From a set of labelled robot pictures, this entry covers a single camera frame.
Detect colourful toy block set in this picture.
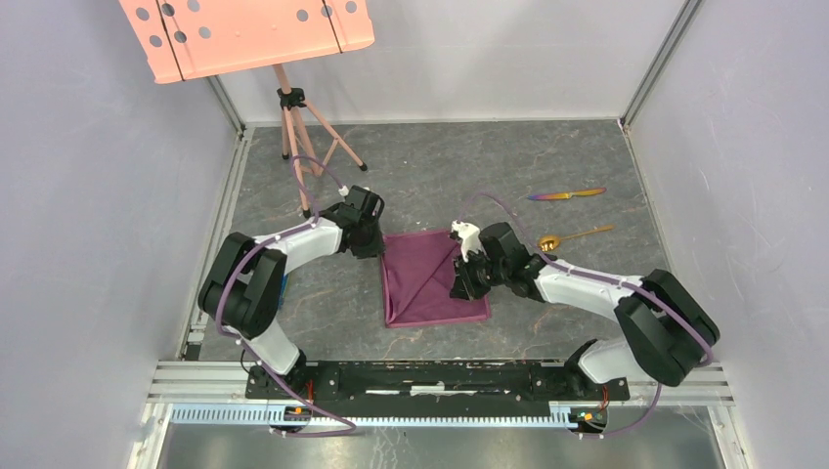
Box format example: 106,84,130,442
278,275,289,311

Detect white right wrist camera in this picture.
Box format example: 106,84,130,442
450,220,484,263

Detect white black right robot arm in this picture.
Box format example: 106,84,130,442
450,221,720,399

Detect magenta satin napkin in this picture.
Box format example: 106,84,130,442
380,231,492,328

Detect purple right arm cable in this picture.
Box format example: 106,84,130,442
457,192,715,439

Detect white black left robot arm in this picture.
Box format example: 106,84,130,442
197,186,385,399

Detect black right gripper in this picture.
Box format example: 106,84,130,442
448,247,508,302

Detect pink music stand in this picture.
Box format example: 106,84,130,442
119,0,374,177

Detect iridescent rainbow knife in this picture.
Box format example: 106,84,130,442
526,188,607,201

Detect gold spoon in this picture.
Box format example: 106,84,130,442
537,225,615,252

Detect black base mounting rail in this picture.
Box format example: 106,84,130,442
245,360,631,419

